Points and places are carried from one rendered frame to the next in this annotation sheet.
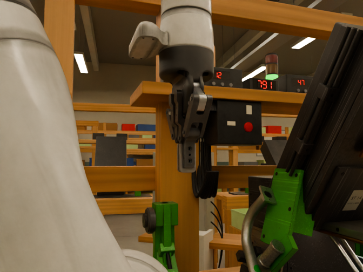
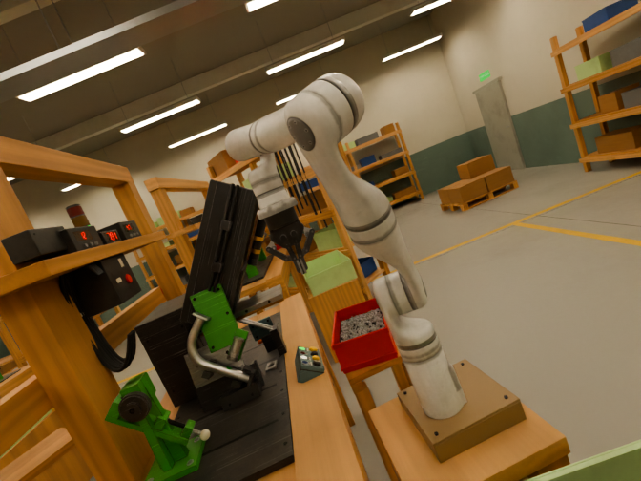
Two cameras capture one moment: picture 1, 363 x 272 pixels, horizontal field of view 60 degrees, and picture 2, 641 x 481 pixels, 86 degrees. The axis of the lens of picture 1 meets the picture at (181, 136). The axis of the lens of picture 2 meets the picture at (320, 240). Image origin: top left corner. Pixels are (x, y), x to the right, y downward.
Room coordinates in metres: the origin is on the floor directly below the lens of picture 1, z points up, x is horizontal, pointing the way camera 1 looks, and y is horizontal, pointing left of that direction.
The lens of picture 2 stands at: (0.18, 0.78, 1.47)
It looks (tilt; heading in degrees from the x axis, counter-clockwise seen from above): 9 degrees down; 282
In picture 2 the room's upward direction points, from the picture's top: 22 degrees counter-clockwise
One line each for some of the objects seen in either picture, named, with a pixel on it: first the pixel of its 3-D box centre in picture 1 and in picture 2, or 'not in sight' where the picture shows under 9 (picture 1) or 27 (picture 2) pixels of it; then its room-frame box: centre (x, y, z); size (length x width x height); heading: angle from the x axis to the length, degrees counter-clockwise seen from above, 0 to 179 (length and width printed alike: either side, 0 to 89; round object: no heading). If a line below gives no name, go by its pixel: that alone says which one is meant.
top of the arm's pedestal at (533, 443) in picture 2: not in sight; (451, 428); (0.22, 0.06, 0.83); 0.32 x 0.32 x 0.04; 18
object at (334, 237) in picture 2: not in sight; (286, 219); (1.49, -3.69, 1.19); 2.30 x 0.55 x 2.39; 143
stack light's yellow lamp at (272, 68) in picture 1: (271, 70); (80, 222); (1.27, -0.37, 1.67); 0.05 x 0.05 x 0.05
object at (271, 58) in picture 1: (271, 59); (74, 211); (1.27, -0.37, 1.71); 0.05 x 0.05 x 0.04
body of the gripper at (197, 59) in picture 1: (186, 83); (284, 227); (0.42, -0.01, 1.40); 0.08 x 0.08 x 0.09
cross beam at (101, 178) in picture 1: (239, 176); (101, 342); (1.30, -0.24, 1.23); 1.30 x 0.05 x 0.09; 108
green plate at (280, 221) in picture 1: (291, 206); (217, 315); (0.87, -0.30, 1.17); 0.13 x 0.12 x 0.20; 108
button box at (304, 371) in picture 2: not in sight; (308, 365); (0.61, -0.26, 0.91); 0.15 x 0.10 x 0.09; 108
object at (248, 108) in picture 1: (232, 124); (105, 283); (1.12, -0.18, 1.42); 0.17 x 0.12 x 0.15; 108
